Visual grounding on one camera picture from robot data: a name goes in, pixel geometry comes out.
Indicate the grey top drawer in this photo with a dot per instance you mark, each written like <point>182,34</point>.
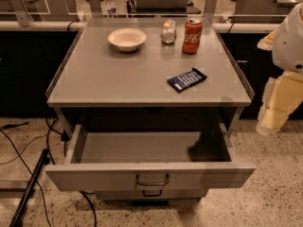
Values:
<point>149,161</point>

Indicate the white bowl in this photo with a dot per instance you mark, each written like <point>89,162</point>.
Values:
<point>127,39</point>

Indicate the grey drawer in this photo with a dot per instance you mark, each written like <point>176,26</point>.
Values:
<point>151,195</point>
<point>149,161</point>

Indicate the padded gripper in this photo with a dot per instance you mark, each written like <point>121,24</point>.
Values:
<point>290,46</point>

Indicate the lower grey drawer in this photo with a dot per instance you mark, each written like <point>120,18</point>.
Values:
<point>151,195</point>

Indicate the black pole on floor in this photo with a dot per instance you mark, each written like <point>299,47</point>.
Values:
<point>33,180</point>

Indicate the clear glass jar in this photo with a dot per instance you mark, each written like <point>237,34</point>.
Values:
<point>168,33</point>

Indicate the clear plastic water bottle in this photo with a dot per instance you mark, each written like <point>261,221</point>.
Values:
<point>111,8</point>

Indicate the blue snack bar wrapper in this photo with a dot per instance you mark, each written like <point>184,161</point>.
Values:
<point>188,79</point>

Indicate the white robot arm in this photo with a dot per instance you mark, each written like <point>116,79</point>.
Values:
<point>286,42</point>

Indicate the red coca-cola can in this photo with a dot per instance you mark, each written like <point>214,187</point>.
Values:
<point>193,32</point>

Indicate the grey drawer cabinet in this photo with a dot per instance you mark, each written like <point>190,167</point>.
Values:
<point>106,90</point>

